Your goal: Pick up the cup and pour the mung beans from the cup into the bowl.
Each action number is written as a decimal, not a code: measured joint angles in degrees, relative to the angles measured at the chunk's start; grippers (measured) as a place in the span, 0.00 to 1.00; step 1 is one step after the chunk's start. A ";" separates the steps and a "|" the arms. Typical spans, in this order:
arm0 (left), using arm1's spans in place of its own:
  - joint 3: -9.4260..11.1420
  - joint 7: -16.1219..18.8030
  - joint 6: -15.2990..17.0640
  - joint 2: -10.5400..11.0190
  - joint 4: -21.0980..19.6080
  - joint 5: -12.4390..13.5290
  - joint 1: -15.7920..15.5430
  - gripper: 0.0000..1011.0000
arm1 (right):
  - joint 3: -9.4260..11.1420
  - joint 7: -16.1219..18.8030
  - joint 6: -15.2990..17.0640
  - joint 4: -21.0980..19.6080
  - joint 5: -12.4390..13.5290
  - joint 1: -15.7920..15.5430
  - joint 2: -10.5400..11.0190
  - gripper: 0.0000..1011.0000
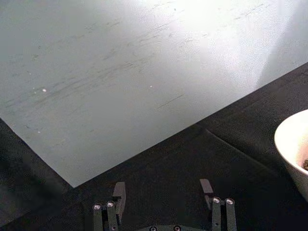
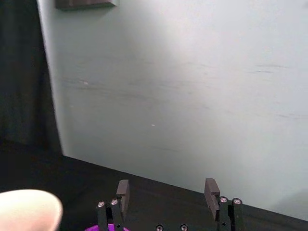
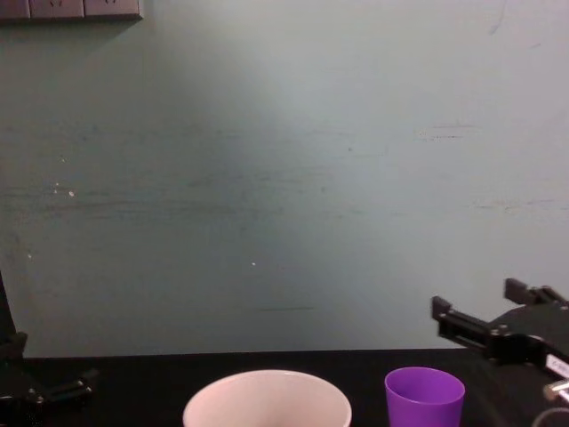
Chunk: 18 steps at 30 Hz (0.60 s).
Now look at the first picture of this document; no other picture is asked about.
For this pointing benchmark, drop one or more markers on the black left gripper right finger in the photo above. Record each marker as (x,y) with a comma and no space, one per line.
(220,211)

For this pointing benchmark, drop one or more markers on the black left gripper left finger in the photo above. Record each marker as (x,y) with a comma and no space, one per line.
(115,207)

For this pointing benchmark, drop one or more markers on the black table cloth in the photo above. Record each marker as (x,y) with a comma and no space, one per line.
(216,156)

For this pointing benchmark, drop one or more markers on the white bowl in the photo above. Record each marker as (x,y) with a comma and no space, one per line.
(294,149)

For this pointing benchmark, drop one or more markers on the dark crumbs in bowl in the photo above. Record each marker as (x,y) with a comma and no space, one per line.
(305,164)

